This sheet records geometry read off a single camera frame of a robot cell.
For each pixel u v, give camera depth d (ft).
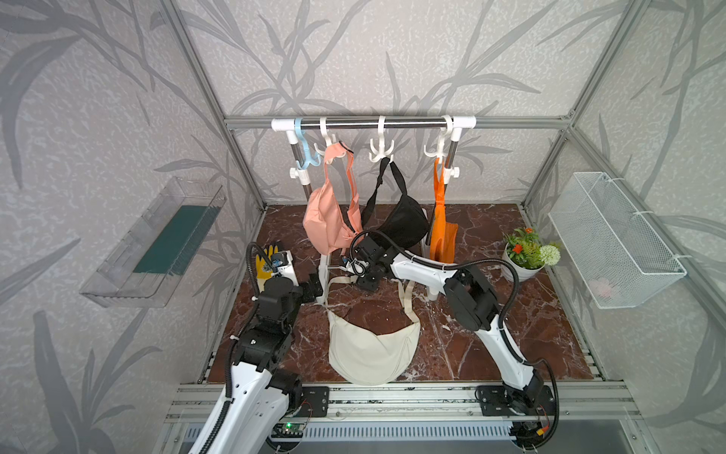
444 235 2.70
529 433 2.51
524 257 2.85
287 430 2.35
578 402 2.47
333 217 2.78
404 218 2.98
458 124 2.10
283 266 2.05
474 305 1.86
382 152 2.37
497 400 2.43
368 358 2.64
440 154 2.37
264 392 2.06
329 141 2.28
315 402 2.41
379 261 2.42
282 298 1.74
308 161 2.36
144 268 2.06
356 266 2.83
